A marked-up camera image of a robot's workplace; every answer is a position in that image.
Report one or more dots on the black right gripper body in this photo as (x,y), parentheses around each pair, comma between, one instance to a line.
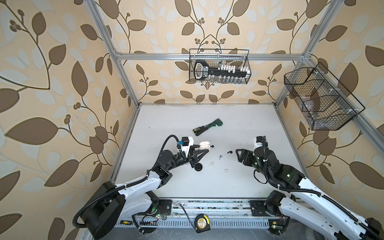
(249,160)

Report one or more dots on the yellow handled screwdriver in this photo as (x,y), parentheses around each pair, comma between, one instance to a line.
(128,223)

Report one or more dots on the black wire basket right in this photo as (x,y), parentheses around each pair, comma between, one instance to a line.
(326,103)

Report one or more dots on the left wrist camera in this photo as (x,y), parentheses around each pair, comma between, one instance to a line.
(185,144)

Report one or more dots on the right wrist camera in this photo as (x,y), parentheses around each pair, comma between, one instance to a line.
(258,142)

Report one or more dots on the beige earbud charging case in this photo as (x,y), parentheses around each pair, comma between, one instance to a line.
(205,143)

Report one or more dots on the black earbud case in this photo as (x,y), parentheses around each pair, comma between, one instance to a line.
(198,167)

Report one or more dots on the aluminium frame post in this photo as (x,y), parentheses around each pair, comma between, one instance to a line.
(325,10)

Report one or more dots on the yellow black tape measure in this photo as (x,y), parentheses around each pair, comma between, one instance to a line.
(202,223)

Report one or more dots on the green rivet gun tool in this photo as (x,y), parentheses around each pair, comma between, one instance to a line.
(199,130)

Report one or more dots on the black wire basket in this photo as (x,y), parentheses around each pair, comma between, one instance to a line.
(326,103)
(214,57)

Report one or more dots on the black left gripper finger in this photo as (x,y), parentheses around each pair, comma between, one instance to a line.
(203,147)
(198,155)

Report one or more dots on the black socket set holder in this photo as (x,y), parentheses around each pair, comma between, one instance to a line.
(202,70)

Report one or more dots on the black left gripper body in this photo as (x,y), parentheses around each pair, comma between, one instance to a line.
(188,158)

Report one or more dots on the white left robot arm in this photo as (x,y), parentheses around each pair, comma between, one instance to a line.
(112,203)

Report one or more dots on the black wire basket back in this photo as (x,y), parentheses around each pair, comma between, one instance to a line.
(214,57)

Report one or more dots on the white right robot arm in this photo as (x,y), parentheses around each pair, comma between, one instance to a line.
(296,197)

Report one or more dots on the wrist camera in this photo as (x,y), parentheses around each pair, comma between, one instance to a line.
(258,142)
(185,144)

